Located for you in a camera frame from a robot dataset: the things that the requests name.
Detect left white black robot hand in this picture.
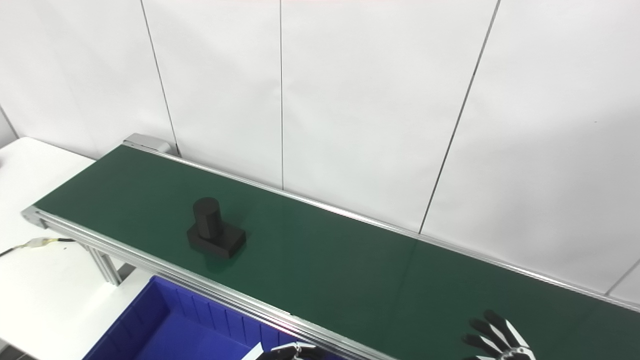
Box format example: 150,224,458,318
242,341,328,360

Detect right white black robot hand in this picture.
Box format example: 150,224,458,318
461,310,537,360

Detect black cylinder-on-block part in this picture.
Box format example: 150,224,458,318
186,196,247,260

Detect green conveyor belt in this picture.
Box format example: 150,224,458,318
34,145,640,360
21,132,640,360

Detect blue plastic bin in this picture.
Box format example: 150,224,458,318
82,275,346,360

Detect aluminium conveyor support leg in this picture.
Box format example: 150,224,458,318
87,246,122,287

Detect grey conveyor end housing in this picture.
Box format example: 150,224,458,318
122,133,172,155

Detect cable with yellowish connector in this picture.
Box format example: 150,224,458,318
0,237,76,258

